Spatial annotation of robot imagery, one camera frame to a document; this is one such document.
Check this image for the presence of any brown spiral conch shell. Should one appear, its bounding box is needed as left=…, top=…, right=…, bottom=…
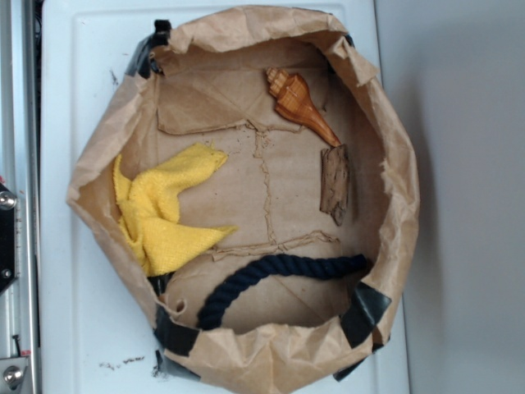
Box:
left=266, top=67, right=341, bottom=147

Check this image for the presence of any brown paper bag liner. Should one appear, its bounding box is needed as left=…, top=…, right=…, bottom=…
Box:
left=66, top=6, right=420, bottom=393

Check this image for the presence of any brown bark wood piece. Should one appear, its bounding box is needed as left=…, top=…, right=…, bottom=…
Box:
left=320, top=144, right=350, bottom=227

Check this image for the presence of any yellow microfiber cloth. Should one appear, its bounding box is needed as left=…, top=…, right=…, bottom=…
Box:
left=112, top=143, right=237, bottom=277

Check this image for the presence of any white plastic tray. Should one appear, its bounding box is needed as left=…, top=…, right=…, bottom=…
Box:
left=39, top=1, right=409, bottom=393

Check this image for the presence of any dark navy twisted rope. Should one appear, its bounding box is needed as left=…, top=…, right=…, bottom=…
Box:
left=195, top=253, right=369, bottom=329

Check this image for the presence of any silver metal frame rail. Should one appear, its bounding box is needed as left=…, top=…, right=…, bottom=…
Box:
left=1, top=1, right=41, bottom=393

